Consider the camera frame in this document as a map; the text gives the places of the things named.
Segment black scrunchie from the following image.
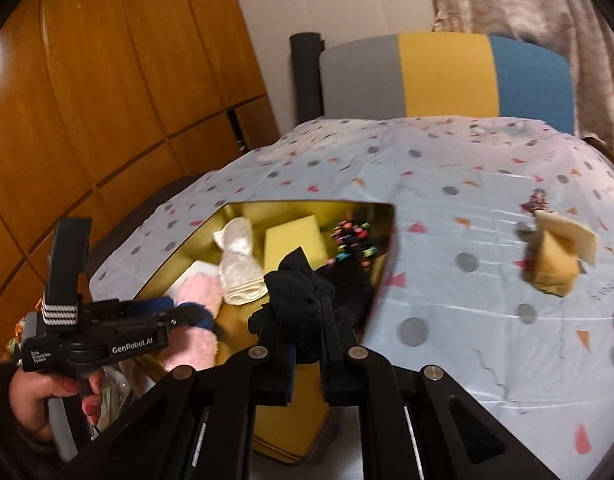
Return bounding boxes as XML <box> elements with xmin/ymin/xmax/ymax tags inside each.
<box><xmin>247</xmin><ymin>248</ymin><xmax>335</xmax><ymax>364</ymax></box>

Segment pink towel with blue band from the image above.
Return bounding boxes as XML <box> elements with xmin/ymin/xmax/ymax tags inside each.
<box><xmin>158</xmin><ymin>274</ymin><xmax>222</xmax><ymax>372</ymax></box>

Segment colourful beaded hair tie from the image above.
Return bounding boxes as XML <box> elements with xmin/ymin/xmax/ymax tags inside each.
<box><xmin>326</xmin><ymin>218</ymin><xmax>380</xmax><ymax>273</ymax></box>

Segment white melamine sponge block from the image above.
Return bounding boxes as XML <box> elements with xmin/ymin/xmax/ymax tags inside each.
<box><xmin>164</xmin><ymin>260</ymin><xmax>218</xmax><ymax>300</ymax></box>

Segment tan chamois cloth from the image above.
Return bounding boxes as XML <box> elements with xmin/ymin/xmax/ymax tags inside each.
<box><xmin>531</xmin><ymin>230</ymin><xmax>580</xmax><ymax>297</ymax></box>

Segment left hand red nails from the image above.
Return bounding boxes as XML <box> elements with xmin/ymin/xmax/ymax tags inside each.
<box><xmin>9</xmin><ymin>370</ymin><xmax>106</xmax><ymax>442</ymax></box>

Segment white glittery cloth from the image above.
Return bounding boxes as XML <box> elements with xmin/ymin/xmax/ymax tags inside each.
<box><xmin>213</xmin><ymin>217</ymin><xmax>267</xmax><ymax>306</ymax></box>

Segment yellow sponge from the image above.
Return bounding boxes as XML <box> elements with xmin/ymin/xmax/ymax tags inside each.
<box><xmin>263</xmin><ymin>214</ymin><xmax>329</xmax><ymax>272</ymax></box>

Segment gold metal tray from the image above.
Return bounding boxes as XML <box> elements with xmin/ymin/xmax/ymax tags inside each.
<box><xmin>139</xmin><ymin>200</ymin><xmax>395</xmax><ymax>465</ymax></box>

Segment patterned light blue tablecloth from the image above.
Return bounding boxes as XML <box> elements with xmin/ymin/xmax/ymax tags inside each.
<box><xmin>90</xmin><ymin>117</ymin><xmax>614</xmax><ymax>479</ymax></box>

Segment pink satin scrunchie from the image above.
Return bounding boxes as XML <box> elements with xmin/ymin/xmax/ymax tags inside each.
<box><xmin>520</xmin><ymin>188</ymin><xmax>552</xmax><ymax>214</ymax></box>

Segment wooden panel wardrobe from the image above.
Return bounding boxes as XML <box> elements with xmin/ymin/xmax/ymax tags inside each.
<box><xmin>0</xmin><ymin>0</ymin><xmax>279</xmax><ymax>359</ymax></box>

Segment cream waffle cloth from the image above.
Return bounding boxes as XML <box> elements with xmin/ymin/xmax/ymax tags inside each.
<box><xmin>534</xmin><ymin>210</ymin><xmax>600</xmax><ymax>266</ymax></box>

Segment black foam roll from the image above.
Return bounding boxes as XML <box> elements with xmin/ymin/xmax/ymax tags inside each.
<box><xmin>290</xmin><ymin>32</ymin><xmax>324</xmax><ymax>124</ymax></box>

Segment tricolour fabric chair back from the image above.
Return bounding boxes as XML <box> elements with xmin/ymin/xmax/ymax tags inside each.
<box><xmin>319</xmin><ymin>32</ymin><xmax>575</xmax><ymax>133</ymax></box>

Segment beige patterned curtain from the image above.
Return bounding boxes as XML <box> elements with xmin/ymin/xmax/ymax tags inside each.
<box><xmin>434</xmin><ymin>0</ymin><xmax>614</xmax><ymax>149</ymax></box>

